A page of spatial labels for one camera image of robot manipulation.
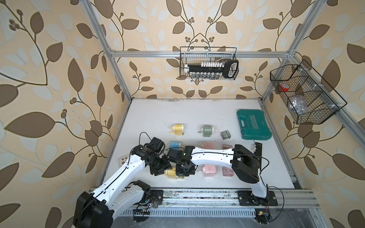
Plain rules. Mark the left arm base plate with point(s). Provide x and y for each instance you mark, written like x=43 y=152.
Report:
x=153 y=197

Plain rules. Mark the green pencil sharpener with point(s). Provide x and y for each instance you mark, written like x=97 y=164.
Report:
x=207 y=131

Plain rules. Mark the aluminium front rail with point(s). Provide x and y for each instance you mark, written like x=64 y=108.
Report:
x=228 y=198

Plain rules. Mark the brown pink tray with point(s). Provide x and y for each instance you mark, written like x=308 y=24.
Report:
x=227 y=146

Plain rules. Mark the white button control box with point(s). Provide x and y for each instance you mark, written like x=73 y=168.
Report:
x=123 y=160

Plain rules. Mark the blue pencil sharpener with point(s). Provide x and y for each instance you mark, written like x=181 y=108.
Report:
x=175 y=145

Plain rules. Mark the black wire basket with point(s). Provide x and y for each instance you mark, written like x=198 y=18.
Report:
x=197 y=55
x=322 y=99

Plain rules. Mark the black socket rail on table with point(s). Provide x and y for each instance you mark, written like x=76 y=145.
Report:
x=256 y=149

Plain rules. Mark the pink tray bottom row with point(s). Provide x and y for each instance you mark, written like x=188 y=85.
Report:
x=227 y=172

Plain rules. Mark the black wire basket back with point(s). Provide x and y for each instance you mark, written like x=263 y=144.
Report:
x=197 y=55

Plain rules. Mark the green plastic tool case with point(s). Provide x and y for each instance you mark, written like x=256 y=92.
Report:
x=253 y=125

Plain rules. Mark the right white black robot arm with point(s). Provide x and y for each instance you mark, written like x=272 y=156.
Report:
x=246 y=165

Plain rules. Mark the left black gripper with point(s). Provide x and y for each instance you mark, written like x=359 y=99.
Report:
x=167 y=165

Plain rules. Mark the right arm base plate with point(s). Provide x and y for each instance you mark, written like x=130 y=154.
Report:
x=247 y=198

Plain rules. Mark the yellow sharpener top row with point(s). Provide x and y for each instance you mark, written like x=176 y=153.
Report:
x=178 y=129

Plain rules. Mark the black socket holder rail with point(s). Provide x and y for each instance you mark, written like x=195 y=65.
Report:
x=226 y=69

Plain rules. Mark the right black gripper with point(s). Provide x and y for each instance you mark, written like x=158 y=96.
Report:
x=178 y=173

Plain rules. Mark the pink sharpener row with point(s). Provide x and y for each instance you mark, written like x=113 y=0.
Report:
x=208 y=145
x=209 y=170

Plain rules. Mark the pink sharpener bottom row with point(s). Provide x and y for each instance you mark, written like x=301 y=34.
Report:
x=209 y=170

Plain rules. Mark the grey green tray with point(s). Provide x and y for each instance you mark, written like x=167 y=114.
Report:
x=226 y=135

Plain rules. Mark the black wire basket right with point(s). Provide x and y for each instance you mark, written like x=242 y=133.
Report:
x=322 y=99

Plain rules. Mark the clear plastic bag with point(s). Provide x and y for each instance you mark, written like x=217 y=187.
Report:
x=298 y=104

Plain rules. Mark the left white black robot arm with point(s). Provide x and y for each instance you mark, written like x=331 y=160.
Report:
x=102 y=206

